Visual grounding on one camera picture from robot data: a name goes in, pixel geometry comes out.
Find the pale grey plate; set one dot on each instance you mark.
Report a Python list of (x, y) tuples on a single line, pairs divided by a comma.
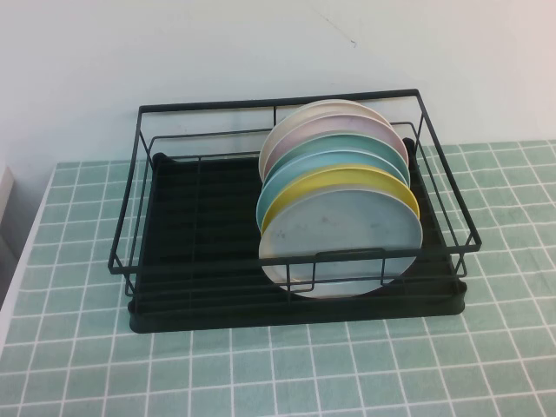
[(347, 226)]

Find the blue plate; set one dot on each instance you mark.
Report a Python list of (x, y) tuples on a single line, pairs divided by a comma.
[(313, 165)]

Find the yellow plate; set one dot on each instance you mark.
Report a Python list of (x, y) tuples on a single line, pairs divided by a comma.
[(347, 178)]

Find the cream plate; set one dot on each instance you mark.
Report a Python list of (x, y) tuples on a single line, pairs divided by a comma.
[(304, 114)]

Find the green plate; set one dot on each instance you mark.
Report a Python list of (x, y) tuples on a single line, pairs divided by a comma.
[(365, 145)]

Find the pink plate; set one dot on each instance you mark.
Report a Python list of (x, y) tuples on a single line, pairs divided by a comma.
[(347, 126)]

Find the black plastic drain tray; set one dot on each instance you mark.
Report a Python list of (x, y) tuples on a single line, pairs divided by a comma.
[(208, 208)]

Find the green checkered tablecloth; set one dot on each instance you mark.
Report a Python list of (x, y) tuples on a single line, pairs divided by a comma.
[(391, 369)]

